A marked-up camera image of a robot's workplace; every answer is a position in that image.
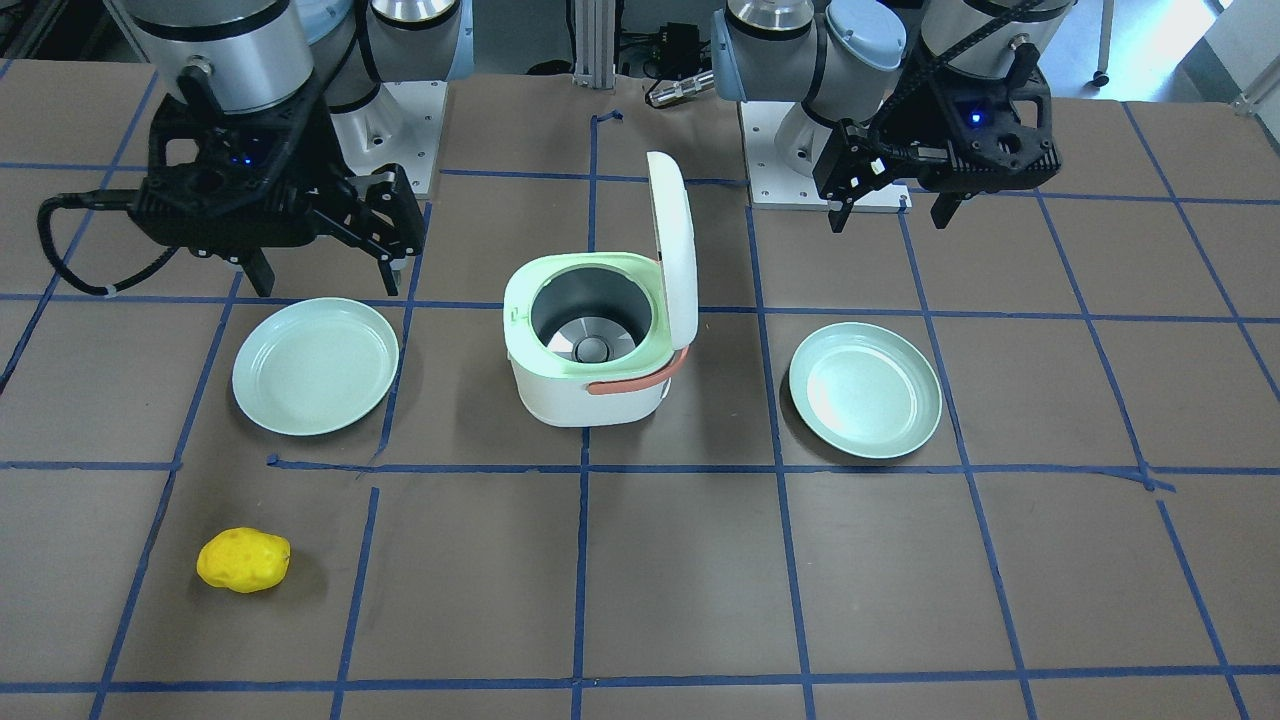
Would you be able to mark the white rice cooker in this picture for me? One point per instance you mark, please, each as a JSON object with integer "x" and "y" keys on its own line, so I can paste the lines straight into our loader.
{"x": 595, "y": 338}

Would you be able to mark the far mint green plate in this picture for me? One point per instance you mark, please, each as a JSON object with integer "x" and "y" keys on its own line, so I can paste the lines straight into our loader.
{"x": 316, "y": 366}

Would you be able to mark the mint green plate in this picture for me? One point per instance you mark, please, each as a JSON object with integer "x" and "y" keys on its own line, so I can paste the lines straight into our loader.
{"x": 865, "y": 390}
{"x": 316, "y": 366}

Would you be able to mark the near mint green plate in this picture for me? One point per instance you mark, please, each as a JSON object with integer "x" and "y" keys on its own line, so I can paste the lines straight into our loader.
{"x": 865, "y": 390}

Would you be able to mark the yellow lemon toy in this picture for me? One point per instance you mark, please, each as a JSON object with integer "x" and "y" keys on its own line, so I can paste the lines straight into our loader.
{"x": 244, "y": 560}

